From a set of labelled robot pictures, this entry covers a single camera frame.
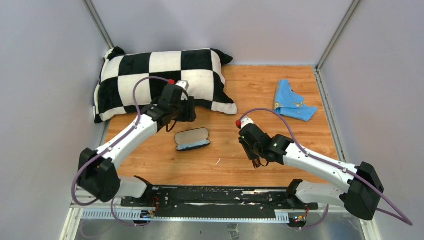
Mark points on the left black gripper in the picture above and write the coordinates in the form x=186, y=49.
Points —
x=189, y=114

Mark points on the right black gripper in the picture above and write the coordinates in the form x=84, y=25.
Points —
x=251, y=155

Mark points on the brown sunglasses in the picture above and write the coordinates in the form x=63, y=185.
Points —
x=255, y=159

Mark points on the black sunglasses case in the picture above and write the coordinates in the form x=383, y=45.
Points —
x=191, y=136

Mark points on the light blue cleaning cloth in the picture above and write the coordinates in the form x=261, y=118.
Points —
x=188, y=146

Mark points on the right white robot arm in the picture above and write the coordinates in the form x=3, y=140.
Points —
x=356, y=188

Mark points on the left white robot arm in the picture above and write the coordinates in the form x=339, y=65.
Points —
x=97, y=170

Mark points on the black white checkered pillow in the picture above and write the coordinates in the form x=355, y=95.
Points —
x=127, y=80

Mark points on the blue crumpled cloth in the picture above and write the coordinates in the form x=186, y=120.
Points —
x=290, y=104

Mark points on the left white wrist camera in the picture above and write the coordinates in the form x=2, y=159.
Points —
x=183, y=84

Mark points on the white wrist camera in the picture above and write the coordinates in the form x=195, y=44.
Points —
x=241, y=123
x=183, y=84

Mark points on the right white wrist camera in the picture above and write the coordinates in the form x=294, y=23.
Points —
x=241, y=123

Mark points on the aluminium frame rail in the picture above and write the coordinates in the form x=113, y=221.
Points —
x=111, y=211

